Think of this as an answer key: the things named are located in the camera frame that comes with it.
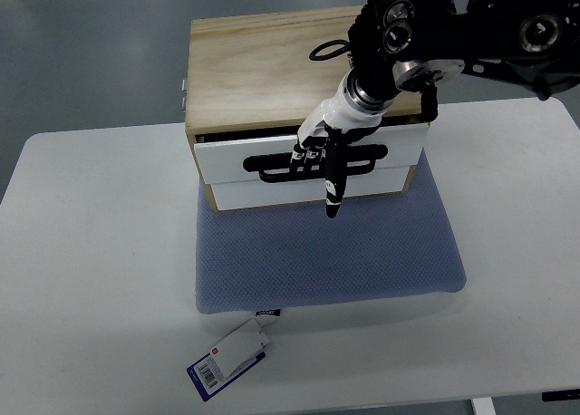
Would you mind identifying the white clips behind cabinet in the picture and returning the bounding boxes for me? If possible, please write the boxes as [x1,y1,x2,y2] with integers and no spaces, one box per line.
[180,78,188,113]

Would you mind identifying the wooden drawer cabinet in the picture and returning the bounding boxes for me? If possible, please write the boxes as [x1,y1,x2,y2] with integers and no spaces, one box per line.
[185,5,436,213]

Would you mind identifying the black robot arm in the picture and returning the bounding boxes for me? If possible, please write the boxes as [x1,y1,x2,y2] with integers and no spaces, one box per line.
[343,0,579,115]

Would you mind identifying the white table leg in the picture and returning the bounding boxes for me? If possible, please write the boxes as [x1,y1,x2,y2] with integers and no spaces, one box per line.
[470,397,497,415]

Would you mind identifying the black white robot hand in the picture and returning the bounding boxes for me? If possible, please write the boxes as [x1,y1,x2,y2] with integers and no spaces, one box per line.
[290,70,400,218]

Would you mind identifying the black drawer handle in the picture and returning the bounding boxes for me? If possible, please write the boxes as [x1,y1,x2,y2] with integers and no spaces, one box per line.
[243,144,388,183]

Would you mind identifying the black table control panel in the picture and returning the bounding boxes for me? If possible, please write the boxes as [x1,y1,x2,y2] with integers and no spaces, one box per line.
[542,389,580,402]

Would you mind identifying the blue mesh cushion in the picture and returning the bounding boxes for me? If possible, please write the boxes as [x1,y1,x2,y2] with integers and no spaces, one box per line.
[195,157,467,314]

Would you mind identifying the white blue paper tag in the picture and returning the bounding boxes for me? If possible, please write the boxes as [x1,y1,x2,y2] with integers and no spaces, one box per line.
[187,318,270,402]

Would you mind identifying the white drawer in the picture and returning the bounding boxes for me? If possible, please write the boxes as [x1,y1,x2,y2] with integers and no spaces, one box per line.
[194,123,429,184]

